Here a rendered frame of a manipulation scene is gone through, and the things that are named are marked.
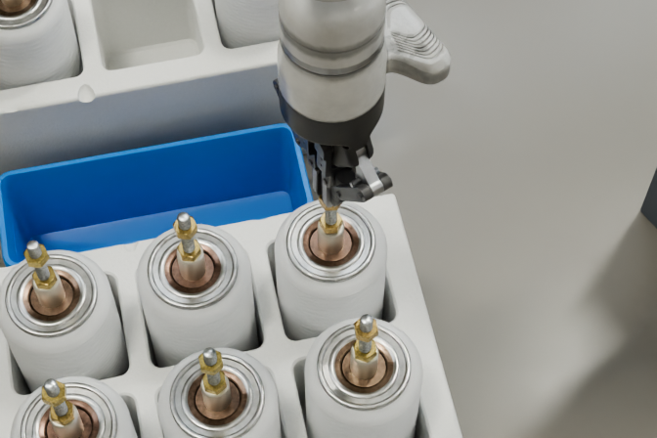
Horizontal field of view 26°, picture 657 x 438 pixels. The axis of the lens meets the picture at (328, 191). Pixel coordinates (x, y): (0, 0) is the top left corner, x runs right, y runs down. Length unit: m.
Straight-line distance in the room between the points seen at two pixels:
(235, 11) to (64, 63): 0.17
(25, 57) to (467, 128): 0.49
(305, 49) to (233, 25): 0.49
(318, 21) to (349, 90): 0.07
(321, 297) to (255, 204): 0.34
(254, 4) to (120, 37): 0.21
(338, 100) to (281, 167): 0.53
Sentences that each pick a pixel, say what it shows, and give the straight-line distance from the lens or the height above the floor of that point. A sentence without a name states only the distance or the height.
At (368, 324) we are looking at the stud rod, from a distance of 1.07.
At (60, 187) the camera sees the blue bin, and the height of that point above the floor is 0.09.
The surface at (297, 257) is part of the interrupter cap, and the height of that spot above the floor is 0.25.
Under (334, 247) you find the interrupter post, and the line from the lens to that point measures 1.19.
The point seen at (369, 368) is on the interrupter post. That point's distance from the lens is 1.13.
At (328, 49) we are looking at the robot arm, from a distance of 0.91.
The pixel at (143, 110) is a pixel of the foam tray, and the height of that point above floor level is 0.14.
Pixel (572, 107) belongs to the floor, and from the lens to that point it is 1.60.
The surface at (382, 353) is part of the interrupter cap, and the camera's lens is 1.16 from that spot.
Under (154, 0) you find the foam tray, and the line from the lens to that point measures 1.48.
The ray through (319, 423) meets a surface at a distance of 1.19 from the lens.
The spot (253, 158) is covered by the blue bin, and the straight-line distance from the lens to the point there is 1.45.
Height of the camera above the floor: 1.31
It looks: 60 degrees down
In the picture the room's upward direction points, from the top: straight up
